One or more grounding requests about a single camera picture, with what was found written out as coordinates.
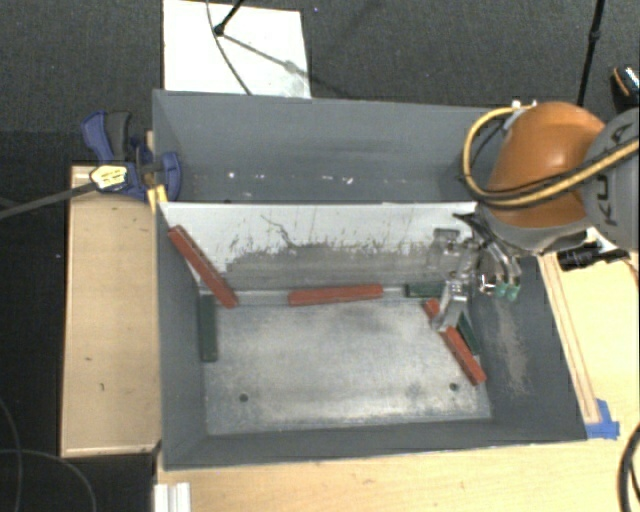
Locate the grey metal bin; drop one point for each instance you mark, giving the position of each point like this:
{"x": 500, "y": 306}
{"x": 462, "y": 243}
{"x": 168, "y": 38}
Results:
{"x": 345, "y": 360}

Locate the black cylinder on white bracket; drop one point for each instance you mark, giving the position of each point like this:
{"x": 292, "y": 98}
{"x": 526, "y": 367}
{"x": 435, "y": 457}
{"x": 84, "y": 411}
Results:
{"x": 590, "y": 257}

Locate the pale wood board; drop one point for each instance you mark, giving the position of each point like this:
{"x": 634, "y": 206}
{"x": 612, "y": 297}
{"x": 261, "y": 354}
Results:
{"x": 112, "y": 325}

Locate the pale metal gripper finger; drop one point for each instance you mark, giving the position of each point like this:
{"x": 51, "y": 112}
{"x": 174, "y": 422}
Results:
{"x": 445, "y": 252}
{"x": 452, "y": 300}

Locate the red-brown flat block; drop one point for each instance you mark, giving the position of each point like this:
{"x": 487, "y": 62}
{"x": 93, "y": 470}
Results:
{"x": 335, "y": 294}
{"x": 202, "y": 266}
{"x": 465, "y": 357}

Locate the dark green flat block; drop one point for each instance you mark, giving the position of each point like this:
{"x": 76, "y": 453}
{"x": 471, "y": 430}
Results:
{"x": 470, "y": 334}
{"x": 208, "y": 330}
{"x": 425, "y": 289}

